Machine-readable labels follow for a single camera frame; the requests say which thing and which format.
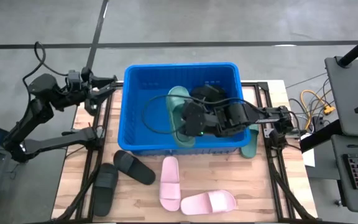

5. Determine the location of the green slide sandal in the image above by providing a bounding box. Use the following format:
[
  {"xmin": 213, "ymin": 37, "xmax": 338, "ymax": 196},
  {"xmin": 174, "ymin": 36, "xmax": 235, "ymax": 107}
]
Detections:
[
  {"xmin": 165, "ymin": 86, "xmax": 196, "ymax": 149},
  {"xmin": 240, "ymin": 123, "xmax": 260, "ymax": 159}
]

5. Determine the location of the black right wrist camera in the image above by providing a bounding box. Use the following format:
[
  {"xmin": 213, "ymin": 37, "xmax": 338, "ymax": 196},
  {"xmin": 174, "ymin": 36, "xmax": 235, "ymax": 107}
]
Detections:
[{"xmin": 201, "ymin": 86, "xmax": 219, "ymax": 101}]

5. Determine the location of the grey keyboard desk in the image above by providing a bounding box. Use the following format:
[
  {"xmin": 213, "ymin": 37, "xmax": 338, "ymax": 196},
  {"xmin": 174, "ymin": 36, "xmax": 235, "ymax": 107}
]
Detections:
[{"xmin": 331, "ymin": 134, "xmax": 358, "ymax": 215}]

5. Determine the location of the black desk support bar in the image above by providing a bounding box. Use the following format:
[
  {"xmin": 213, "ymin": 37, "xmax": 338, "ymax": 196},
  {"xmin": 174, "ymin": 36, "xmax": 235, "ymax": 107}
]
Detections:
[{"xmin": 300, "ymin": 119, "xmax": 343, "ymax": 153}]

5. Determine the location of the grey desk top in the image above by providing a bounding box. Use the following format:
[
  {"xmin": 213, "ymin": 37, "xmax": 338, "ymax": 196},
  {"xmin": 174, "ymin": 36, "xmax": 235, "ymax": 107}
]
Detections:
[{"xmin": 324, "ymin": 55, "xmax": 358, "ymax": 139}]

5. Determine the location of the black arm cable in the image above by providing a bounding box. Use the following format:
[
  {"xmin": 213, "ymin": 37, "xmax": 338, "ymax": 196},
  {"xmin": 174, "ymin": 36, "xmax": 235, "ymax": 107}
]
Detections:
[
  {"xmin": 140, "ymin": 94, "xmax": 260, "ymax": 135},
  {"xmin": 22, "ymin": 41, "xmax": 71, "ymax": 103}
]

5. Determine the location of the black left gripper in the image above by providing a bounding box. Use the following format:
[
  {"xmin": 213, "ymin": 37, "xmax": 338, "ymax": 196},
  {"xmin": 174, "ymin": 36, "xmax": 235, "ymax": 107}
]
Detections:
[{"xmin": 80, "ymin": 67, "xmax": 119, "ymax": 116}]

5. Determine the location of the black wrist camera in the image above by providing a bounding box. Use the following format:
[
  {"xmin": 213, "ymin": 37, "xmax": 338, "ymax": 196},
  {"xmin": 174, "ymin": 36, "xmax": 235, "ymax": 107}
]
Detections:
[
  {"xmin": 201, "ymin": 86, "xmax": 219, "ymax": 101},
  {"xmin": 67, "ymin": 70, "xmax": 81, "ymax": 91}
]

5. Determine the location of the pink slide sandal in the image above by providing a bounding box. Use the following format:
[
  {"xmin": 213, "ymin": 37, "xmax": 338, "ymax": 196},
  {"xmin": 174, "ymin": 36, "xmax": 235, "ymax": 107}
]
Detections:
[
  {"xmin": 180, "ymin": 189, "xmax": 237, "ymax": 216},
  {"xmin": 159, "ymin": 156, "xmax": 181, "ymax": 212}
]

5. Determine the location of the white paper sheet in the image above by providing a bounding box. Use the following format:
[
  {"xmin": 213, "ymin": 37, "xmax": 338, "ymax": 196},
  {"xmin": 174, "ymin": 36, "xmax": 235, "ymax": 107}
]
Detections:
[{"xmin": 301, "ymin": 148, "xmax": 316, "ymax": 168}]

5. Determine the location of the black metal table frame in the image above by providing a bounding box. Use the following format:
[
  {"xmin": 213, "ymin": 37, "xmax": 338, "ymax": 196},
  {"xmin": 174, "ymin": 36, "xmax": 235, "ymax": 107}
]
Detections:
[
  {"xmin": 52, "ymin": 81, "xmax": 119, "ymax": 223},
  {"xmin": 240, "ymin": 81, "xmax": 318, "ymax": 222}
]

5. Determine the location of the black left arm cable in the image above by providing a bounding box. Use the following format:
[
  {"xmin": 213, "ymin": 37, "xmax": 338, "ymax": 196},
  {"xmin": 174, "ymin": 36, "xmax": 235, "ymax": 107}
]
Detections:
[{"xmin": 22, "ymin": 41, "xmax": 71, "ymax": 103}]

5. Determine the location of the yellow cable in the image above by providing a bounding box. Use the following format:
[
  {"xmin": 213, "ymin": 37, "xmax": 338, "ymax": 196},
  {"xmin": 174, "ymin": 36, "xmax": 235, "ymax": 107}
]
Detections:
[{"xmin": 300, "ymin": 89, "xmax": 336, "ymax": 131}]

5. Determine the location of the blue plastic bin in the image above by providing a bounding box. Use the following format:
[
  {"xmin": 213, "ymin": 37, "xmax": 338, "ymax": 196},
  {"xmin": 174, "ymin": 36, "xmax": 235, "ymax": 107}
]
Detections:
[{"xmin": 117, "ymin": 62, "xmax": 250, "ymax": 156}]

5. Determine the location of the black stand pole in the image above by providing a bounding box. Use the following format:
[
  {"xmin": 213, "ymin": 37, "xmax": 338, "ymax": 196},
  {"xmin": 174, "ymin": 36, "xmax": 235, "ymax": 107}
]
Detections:
[{"xmin": 336, "ymin": 27, "xmax": 358, "ymax": 68}]

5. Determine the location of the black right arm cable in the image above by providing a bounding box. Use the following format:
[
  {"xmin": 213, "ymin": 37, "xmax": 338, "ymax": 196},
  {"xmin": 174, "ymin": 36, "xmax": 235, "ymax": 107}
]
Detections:
[{"xmin": 140, "ymin": 94, "xmax": 260, "ymax": 135}]

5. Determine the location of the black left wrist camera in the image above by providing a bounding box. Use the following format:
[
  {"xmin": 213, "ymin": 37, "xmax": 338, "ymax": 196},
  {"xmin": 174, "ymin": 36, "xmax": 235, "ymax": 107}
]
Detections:
[{"xmin": 67, "ymin": 70, "xmax": 81, "ymax": 91}]

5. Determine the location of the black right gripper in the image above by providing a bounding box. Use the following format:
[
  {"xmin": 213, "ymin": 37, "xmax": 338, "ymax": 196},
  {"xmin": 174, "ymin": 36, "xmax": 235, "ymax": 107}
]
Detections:
[{"xmin": 178, "ymin": 101, "xmax": 228, "ymax": 139}]

